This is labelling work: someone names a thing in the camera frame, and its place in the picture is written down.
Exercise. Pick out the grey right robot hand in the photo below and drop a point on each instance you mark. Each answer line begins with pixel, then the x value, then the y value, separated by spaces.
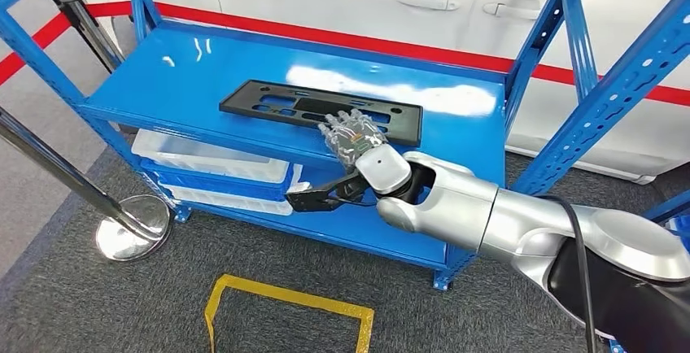
pixel 353 137

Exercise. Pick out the black plastic panel part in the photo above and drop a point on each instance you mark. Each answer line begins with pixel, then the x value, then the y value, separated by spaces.
pixel 407 124

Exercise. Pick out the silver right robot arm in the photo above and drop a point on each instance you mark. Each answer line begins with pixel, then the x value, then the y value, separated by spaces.
pixel 458 205

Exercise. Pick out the blue metal shelf rack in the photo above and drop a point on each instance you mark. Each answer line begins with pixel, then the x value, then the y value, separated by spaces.
pixel 188 86

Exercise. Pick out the red barrier belt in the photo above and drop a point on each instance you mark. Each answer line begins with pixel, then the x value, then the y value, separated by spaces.
pixel 323 36

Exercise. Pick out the blue plastic bin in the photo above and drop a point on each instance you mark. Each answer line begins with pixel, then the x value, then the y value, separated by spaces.
pixel 226 188

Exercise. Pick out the yellow floor tape square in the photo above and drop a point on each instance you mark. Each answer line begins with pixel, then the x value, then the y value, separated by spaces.
pixel 291 296

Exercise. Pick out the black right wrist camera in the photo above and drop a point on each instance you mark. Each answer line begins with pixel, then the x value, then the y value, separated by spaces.
pixel 312 201

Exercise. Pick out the chrome stanchion post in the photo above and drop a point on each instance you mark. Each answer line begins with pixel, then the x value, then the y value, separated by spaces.
pixel 54 164
pixel 89 27

